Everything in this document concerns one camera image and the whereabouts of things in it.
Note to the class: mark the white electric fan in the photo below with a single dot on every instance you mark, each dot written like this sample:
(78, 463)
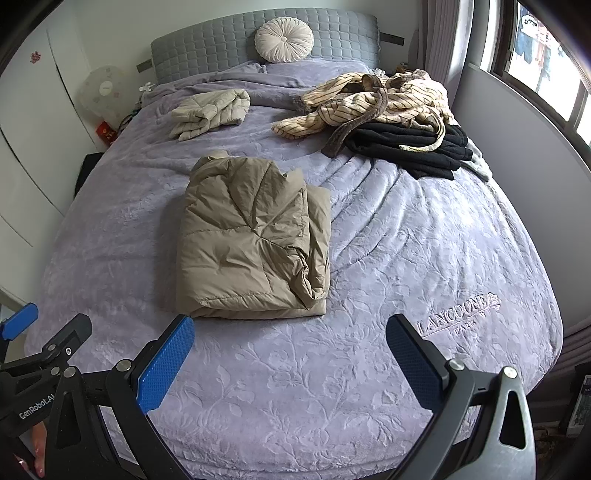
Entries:
(108, 93)

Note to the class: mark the person's left hand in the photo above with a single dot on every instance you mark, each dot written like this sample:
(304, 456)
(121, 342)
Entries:
(38, 442)

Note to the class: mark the purple embossed bedspread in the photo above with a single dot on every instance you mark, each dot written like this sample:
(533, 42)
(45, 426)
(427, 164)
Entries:
(317, 397)

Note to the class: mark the beige striped robe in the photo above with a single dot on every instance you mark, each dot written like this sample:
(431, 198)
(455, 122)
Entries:
(409, 99)

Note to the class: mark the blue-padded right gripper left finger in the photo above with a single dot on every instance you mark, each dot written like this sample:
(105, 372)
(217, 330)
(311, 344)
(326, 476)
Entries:
(131, 390)

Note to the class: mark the beige puffer jacket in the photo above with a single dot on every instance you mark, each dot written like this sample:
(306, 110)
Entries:
(253, 242)

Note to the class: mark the grey quilted headboard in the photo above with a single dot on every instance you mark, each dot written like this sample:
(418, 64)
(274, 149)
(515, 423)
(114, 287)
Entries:
(228, 41)

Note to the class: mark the folded cream puffer jacket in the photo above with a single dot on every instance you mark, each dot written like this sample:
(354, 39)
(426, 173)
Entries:
(203, 112)

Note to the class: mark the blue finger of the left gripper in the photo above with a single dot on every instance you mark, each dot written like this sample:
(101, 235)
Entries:
(16, 324)

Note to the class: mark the white wardrobe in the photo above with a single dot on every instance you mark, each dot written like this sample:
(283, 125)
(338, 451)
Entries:
(43, 142)

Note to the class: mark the window with dark frame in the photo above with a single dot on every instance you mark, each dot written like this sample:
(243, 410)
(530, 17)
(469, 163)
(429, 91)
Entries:
(530, 59)

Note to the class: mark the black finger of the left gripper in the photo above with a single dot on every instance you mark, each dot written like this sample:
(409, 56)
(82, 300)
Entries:
(61, 347)

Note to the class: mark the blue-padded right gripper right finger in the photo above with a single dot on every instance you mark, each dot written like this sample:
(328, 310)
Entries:
(480, 427)

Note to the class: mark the grey curtain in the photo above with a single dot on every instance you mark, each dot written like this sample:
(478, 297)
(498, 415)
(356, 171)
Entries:
(444, 32)

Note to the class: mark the red small box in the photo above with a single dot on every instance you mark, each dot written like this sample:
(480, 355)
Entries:
(106, 133)

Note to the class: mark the black fleece garment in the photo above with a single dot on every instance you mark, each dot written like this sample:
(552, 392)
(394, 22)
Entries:
(400, 145)

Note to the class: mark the round white pleated cushion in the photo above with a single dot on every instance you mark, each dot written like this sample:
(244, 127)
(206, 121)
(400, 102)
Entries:
(284, 40)

